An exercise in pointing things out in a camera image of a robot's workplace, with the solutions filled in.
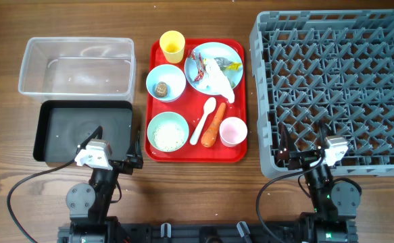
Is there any black plastic tray bin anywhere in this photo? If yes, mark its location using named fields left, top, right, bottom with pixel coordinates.
left=33, top=100, right=132, bottom=163

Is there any white tissue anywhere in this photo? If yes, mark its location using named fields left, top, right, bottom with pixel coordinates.
left=197, top=58, right=235, bottom=103

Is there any green bowl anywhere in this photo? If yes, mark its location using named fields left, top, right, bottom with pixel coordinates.
left=147, top=111, right=189, bottom=152

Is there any red snack wrapper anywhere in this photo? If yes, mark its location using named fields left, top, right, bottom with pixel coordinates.
left=189, top=50, right=205, bottom=82

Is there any brown chestnut food scrap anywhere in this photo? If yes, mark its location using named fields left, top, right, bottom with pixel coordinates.
left=155, top=82, right=168, bottom=98

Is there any yellow plastic cup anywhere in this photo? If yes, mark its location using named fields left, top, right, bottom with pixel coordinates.
left=159, top=30, right=186, bottom=64

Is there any clear plastic storage bin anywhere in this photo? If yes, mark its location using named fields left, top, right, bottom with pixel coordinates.
left=18, top=36, right=137, bottom=103

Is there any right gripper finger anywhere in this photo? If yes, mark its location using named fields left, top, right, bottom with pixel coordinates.
left=277, top=124, right=297, bottom=159
left=318, top=121, right=332, bottom=150

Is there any pink plastic cup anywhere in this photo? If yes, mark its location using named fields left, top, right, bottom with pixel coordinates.
left=219, top=117, right=248, bottom=147

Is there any orange carrot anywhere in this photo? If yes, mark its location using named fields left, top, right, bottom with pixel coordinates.
left=201, top=103, right=226, bottom=148

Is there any light blue plate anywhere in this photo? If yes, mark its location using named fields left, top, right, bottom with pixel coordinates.
left=184, top=42, right=244, bottom=96

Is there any yellow candy wrapper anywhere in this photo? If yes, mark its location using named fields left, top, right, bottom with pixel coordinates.
left=226, top=62, right=242, bottom=71

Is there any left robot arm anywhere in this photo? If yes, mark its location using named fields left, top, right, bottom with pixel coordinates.
left=57, top=127, right=143, bottom=243

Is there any light blue bowl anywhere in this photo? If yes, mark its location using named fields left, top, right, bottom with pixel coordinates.
left=145, top=64, right=187, bottom=103

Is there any white rice pile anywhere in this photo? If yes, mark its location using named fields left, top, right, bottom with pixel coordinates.
left=153, top=123, right=185, bottom=152

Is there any white plastic spoon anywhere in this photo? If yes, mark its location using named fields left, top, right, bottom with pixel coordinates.
left=189, top=97, right=216, bottom=145

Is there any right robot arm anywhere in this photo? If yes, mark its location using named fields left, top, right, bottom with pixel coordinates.
left=277, top=123, right=362, bottom=242

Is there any grey dishwasher rack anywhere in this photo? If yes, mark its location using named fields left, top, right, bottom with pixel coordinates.
left=249, top=9, right=394, bottom=178

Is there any red serving tray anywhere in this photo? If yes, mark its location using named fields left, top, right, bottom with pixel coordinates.
left=145, top=38, right=247, bottom=163

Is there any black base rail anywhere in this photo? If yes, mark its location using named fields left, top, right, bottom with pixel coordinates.
left=57, top=215, right=358, bottom=243

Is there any silver foil wrapper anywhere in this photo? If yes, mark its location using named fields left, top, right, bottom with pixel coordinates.
left=214, top=57, right=232, bottom=67

